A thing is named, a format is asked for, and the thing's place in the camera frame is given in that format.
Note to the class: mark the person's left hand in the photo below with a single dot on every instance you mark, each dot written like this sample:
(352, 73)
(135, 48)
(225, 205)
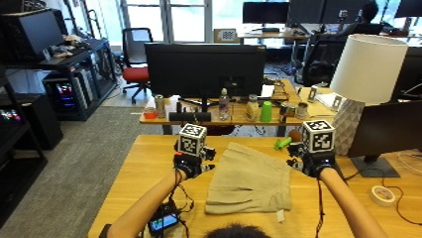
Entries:
(189, 165)

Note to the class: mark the beige folded cloth garment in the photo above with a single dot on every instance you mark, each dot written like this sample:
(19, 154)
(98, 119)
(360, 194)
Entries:
(248, 180)

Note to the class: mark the black monitor on square stand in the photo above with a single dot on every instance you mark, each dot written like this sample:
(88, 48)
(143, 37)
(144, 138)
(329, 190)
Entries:
(386, 129)

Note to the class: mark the white tape roll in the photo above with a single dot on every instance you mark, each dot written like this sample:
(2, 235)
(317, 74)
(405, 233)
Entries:
(382, 195)

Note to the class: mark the cream drink bottle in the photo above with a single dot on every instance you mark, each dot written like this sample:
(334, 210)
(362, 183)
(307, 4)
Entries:
(252, 109)

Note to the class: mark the person's right hand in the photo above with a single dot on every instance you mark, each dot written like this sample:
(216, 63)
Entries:
(317, 163)

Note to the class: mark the clear water bottle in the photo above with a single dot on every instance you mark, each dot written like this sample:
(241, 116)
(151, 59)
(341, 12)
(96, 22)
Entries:
(224, 105)

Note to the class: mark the white table lamp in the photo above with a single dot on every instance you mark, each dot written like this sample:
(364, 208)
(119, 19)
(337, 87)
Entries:
(366, 69)

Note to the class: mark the large black monitor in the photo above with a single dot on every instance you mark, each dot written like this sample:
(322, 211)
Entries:
(204, 69)

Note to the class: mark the glass jar with lid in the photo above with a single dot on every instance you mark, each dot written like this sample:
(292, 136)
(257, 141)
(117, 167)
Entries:
(303, 110)

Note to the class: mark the black cabinet with lit screen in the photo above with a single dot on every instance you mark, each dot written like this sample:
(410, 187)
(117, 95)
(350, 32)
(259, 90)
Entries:
(22, 122)

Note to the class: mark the white garment tag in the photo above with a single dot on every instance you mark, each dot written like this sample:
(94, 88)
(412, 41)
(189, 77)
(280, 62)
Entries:
(280, 215)

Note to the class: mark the silver drink can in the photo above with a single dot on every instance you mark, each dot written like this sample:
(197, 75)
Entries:
(160, 106)

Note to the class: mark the dark drink can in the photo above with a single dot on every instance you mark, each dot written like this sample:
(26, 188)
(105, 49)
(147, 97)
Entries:
(284, 113)

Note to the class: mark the white marker cube on left glove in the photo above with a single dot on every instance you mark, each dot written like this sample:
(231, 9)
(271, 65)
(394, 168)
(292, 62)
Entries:
(192, 139)

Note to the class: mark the white marker cube on glove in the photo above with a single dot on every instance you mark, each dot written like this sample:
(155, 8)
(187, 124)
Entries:
(192, 139)
(318, 136)

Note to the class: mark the computer tower with coloured lights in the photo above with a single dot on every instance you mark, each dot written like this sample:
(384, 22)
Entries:
(66, 92)

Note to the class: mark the white marker cube on right glove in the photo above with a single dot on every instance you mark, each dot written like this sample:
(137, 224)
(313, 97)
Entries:
(318, 136)

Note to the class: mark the green toy piece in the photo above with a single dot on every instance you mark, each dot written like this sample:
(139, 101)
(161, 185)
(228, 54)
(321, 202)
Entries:
(283, 143)

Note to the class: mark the red office chair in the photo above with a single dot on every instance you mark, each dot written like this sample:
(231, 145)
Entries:
(136, 74)

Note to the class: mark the black cylinder speaker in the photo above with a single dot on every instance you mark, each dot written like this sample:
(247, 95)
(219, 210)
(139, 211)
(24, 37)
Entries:
(189, 116)

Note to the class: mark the wooden desk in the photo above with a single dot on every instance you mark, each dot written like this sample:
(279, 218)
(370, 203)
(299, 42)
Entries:
(240, 119)

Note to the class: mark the cardboard box with checker print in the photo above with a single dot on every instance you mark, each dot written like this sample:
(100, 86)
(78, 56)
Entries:
(227, 35)

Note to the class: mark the green plastic cup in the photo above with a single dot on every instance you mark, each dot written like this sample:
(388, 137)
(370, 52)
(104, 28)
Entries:
(265, 112)

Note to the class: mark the brown round ball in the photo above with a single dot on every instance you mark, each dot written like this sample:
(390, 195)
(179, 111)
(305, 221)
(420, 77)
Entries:
(295, 135)

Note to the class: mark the black shelf rack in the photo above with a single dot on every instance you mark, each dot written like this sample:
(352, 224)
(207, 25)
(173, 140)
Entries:
(66, 62)

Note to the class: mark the orange small cup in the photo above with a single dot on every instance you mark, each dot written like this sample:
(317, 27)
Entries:
(149, 114)

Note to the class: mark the black background monitor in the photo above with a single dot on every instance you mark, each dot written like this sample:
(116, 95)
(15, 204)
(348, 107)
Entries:
(265, 12)

